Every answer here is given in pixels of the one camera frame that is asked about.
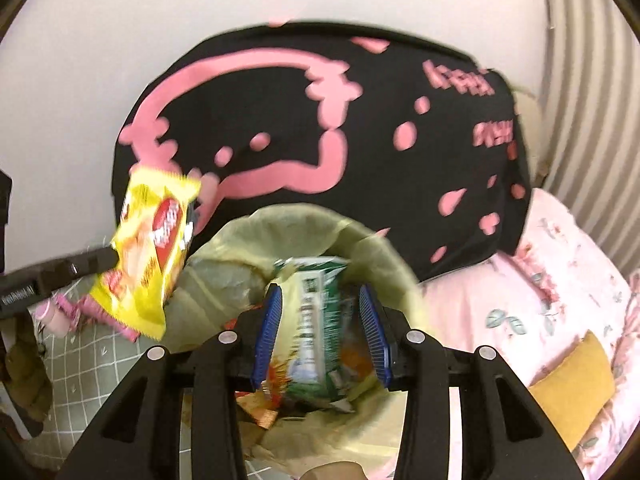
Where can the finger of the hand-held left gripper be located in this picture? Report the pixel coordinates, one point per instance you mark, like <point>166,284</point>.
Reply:
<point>75,265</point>

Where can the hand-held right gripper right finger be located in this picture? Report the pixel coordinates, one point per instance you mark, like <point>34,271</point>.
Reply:
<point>372,330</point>

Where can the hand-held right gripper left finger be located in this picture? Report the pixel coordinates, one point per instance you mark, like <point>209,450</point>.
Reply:
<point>267,330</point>

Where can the green and white snack packet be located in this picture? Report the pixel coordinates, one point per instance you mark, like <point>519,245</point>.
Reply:
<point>315,320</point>

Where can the yellow snack packet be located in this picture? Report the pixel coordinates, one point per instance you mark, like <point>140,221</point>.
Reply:
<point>145,250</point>

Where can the bin with yellow-green bag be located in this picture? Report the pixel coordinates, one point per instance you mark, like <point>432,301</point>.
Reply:
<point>300,225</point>

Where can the pink wrapper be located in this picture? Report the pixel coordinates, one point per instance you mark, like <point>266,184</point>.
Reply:
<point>50,317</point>

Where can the orange snack wrapper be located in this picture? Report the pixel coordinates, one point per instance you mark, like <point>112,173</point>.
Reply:
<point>260,410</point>

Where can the green grid sheet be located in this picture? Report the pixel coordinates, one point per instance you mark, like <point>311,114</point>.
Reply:
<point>75,410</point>

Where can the pink floral blanket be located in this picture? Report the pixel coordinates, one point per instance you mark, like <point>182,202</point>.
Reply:
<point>500,285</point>

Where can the black cushion with pink print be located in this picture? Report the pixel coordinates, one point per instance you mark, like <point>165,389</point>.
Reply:
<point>350,185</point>

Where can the beige pleated curtain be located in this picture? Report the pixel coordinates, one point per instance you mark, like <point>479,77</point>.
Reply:
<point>590,110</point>

